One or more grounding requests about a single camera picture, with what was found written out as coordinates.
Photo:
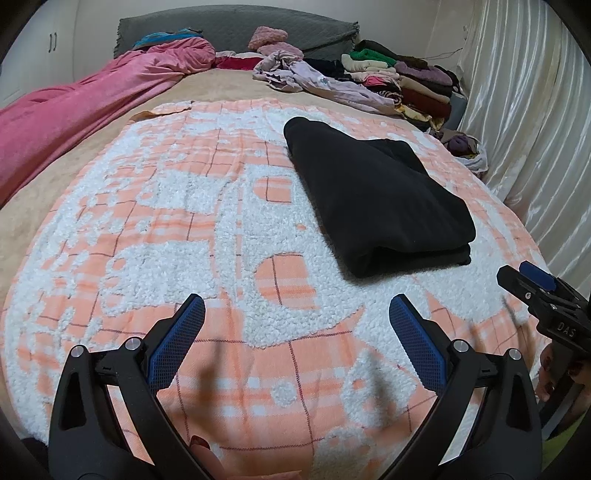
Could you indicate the dark crumpled garment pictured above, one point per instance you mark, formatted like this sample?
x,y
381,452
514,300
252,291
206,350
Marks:
x,y
325,67

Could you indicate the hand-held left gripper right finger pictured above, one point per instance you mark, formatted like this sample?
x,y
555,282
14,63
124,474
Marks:
x,y
418,341

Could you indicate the white wardrobe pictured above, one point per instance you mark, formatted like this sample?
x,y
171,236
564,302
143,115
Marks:
x,y
46,69

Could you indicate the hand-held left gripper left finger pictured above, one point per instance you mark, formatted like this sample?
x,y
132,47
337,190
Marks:
x,y
178,341

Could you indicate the black sweater with orange cuffs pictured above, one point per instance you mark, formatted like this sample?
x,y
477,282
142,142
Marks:
x,y
378,203

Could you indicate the white satin curtain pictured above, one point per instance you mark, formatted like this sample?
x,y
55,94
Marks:
x,y
531,115

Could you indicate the pink fluffy plush cloth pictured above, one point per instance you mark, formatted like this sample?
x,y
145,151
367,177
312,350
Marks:
x,y
268,37

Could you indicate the beige bed sheet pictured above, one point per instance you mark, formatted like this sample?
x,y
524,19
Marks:
x,y
221,83

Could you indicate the white bag of clothes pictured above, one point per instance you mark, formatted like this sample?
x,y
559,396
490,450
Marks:
x,y
461,145

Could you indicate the red cloth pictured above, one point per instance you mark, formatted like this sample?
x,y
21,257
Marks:
x,y
240,61

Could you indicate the person's right hand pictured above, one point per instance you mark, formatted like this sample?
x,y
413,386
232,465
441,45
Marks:
x,y
547,369

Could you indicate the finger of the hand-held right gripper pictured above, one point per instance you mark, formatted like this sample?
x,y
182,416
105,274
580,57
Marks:
x,y
535,272
515,281

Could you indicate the grey padded headboard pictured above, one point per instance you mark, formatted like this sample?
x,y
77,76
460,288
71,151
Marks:
x,y
231,23

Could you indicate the blue cloth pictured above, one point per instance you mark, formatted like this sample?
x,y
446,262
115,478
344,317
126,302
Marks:
x,y
161,39

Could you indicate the pink duvet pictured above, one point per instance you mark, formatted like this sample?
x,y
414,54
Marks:
x,y
92,101

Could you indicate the stack of folded clothes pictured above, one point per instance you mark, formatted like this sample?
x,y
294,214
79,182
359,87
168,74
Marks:
x,y
415,92

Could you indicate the peach and white plaid blanket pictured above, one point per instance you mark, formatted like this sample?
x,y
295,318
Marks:
x,y
184,207

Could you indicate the grey blue cushion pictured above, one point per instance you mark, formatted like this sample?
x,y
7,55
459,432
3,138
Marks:
x,y
458,104

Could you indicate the lilac crumpled garment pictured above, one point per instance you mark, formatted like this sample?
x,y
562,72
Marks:
x,y
332,85

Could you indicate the pink fuzzy garment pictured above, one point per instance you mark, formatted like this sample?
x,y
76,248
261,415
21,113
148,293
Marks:
x,y
284,50

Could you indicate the person's left hand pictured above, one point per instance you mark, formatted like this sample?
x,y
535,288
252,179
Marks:
x,y
205,461

